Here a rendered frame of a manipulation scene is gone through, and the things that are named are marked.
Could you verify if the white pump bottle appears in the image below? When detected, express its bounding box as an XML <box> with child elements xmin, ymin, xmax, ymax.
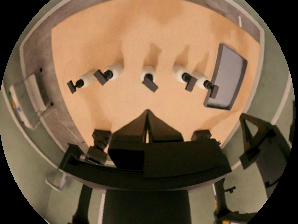
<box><xmin>191</xmin><ymin>71</ymin><xmax>219</xmax><ymax>99</ymax></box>
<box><xmin>66</xmin><ymin>70</ymin><xmax>97</xmax><ymax>94</ymax></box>
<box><xmin>171</xmin><ymin>65</ymin><xmax>198</xmax><ymax>92</ymax></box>
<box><xmin>140</xmin><ymin>66</ymin><xmax>159</xmax><ymax>93</ymax></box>
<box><xmin>93</xmin><ymin>63</ymin><xmax>124</xmax><ymax>86</ymax></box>

